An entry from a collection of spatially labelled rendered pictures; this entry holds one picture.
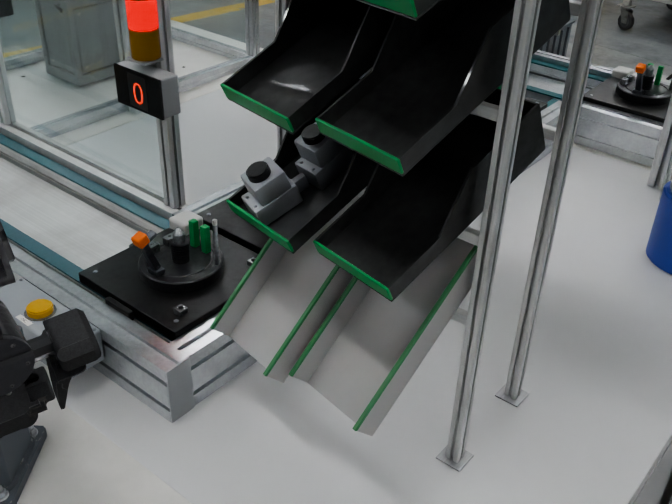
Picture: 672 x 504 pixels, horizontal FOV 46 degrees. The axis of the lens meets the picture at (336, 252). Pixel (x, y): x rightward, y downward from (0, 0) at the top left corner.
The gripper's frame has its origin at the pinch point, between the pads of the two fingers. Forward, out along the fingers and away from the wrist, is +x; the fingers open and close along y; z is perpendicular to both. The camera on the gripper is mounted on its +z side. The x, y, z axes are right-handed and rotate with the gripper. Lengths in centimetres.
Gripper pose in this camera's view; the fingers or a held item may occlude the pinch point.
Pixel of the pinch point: (10, 402)
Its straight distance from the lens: 84.1
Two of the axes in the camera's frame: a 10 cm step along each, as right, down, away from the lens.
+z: 5.0, 5.8, -6.4
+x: 0.2, 7.4, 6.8
